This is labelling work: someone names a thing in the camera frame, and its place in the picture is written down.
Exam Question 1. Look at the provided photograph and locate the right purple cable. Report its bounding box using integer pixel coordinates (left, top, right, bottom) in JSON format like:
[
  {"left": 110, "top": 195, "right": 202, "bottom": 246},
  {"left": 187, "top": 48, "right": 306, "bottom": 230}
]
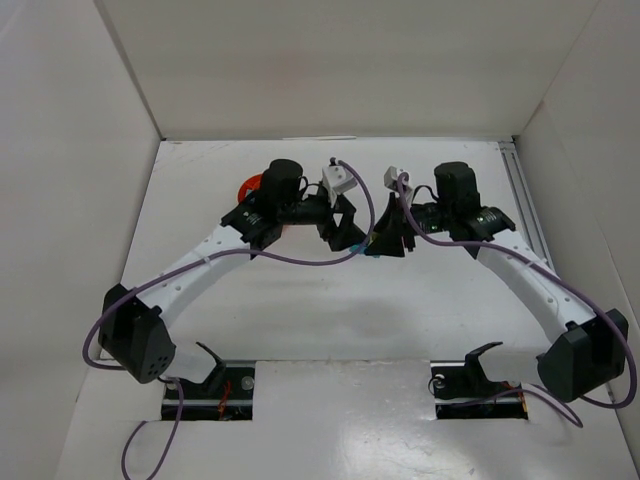
[{"left": 397, "top": 172, "right": 639, "bottom": 429}]

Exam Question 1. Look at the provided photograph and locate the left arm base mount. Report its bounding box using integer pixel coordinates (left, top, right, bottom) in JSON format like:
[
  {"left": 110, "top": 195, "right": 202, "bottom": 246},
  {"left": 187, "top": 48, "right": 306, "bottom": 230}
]
[{"left": 160, "top": 342, "right": 256, "bottom": 422}]

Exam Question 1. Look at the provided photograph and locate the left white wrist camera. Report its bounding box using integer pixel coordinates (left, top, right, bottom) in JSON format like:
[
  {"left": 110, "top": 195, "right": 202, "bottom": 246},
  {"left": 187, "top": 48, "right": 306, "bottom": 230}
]
[{"left": 321, "top": 165, "right": 357, "bottom": 207}]

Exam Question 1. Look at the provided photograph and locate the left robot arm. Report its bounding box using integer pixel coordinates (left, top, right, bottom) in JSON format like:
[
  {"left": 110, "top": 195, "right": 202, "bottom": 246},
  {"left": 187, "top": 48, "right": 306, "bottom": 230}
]
[{"left": 90, "top": 159, "right": 372, "bottom": 391}]

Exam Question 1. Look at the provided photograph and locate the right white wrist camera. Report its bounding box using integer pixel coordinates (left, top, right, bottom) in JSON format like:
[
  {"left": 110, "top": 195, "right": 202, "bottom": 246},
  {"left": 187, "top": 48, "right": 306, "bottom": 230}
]
[{"left": 383, "top": 166, "right": 414, "bottom": 205}]

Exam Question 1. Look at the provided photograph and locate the orange round divided container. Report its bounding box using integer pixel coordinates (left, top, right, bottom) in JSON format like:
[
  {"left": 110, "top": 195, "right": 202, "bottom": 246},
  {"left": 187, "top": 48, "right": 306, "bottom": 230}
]
[{"left": 237, "top": 174, "right": 262, "bottom": 203}]

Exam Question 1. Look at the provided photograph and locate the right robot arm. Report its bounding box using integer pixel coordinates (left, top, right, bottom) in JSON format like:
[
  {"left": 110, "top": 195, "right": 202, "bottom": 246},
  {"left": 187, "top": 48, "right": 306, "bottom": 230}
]
[{"left": 366, "top": 162, "right": 638, "bottom": 408}]

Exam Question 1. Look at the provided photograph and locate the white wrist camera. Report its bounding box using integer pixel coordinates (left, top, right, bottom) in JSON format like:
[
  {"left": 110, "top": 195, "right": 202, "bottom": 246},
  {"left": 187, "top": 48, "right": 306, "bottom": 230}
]
[
  {"left": 321, "top": 165, "right": 357, "bottom": 207},
  {"left": 383, "top": 166, "right": 414, "bottom": 205}
]

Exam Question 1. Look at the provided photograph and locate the purple cable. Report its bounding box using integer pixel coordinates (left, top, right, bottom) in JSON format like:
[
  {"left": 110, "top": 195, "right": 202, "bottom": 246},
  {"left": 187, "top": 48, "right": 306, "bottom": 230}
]
[
  {"left": 397, "top": 172, "right": 639, "bottom": 429},
  {"left": 81, "top": 158, "right": 377, "bottom": 480}
]

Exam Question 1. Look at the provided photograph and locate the turquoise lego brick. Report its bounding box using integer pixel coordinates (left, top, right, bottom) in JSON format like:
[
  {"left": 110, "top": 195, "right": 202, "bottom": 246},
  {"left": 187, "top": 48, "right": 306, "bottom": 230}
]
[{"left": 349, "top": 245, "right": 380, "bottom": 259}]

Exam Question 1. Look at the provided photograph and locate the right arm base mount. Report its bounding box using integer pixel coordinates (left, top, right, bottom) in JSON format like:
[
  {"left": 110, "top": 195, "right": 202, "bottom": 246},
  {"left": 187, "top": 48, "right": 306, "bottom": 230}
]
[{"left": 427, "top": 342, "right": 528, "bottom": 420}]

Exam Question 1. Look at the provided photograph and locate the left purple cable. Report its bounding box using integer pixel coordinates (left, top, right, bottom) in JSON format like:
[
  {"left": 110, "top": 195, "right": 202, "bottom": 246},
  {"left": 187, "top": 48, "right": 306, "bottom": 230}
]
[{"left": 81, "top": 158, "right": 377, "bottom": 480}]

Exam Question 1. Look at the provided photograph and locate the aluminium rail right side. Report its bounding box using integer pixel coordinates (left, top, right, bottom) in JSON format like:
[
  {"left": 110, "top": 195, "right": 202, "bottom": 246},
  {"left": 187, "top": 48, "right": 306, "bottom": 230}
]
[{"left": 498, "top": 140, "right": 554, "bottom": 269}]

